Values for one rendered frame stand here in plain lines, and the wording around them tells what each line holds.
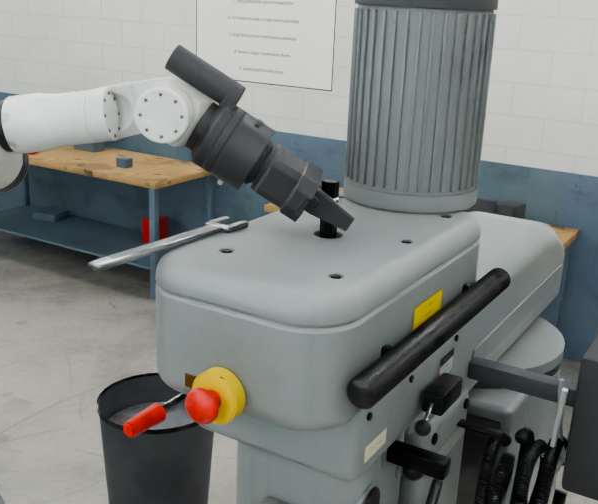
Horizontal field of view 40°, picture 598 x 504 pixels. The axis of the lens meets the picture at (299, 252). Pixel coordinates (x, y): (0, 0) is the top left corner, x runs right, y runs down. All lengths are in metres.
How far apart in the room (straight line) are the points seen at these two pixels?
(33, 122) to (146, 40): 5.74
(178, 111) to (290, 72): 5.03
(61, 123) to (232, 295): 0.32
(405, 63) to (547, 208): 4.26
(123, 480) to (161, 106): 2.47
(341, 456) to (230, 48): 5.43
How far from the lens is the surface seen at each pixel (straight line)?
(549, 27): 5.25
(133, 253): 0.93
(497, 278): 1.20
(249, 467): 1.12
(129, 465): 3.25
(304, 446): 1.01
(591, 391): 1.20
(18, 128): 1.06
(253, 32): 6.14
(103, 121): 1.02
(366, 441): 0.99
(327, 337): 0.84
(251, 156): 0.98
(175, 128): 0.97
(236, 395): 0.88
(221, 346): 0.89
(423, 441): 1.21
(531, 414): 1.58
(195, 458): 3.27
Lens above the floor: 2.18
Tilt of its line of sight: 18 degrees down
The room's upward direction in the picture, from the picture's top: 3 degrees clockwise
